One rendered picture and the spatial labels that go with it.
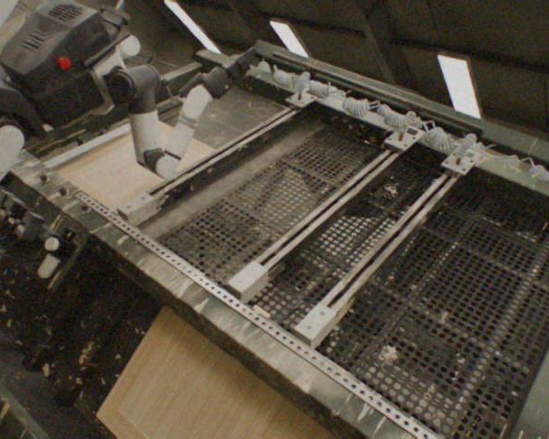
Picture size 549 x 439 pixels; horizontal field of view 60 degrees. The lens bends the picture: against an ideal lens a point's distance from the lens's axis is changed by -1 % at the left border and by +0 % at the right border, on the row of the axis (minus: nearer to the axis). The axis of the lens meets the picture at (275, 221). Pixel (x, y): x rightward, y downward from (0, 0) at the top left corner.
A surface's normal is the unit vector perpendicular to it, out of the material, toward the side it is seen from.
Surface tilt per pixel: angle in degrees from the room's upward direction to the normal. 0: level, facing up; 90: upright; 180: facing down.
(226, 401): 90
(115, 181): 52
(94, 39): 90
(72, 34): 90
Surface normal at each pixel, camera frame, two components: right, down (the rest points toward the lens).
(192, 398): -0.36, -0.29
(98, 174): 0.04, -0.75
